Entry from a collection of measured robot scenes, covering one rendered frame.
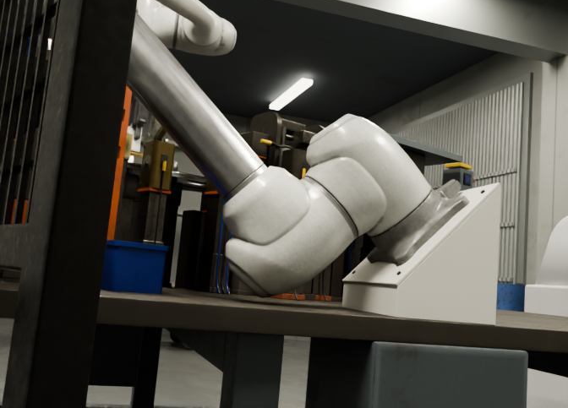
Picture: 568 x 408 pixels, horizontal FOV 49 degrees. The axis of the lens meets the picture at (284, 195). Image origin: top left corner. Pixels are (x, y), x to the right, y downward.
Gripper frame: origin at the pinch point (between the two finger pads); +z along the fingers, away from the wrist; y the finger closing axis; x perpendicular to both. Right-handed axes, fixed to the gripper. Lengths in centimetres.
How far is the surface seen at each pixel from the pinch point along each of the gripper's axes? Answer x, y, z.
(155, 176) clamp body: 1.8, -20.1, 11.9
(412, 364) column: -16, -86, 46
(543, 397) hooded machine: -273, 36, 85
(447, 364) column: -22, -89, 45
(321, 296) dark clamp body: -50, -24, 37
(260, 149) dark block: -24.2, -25.0, 0.6
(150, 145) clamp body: 3.1, -17.9, 4.5
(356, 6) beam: -190, 123, -143
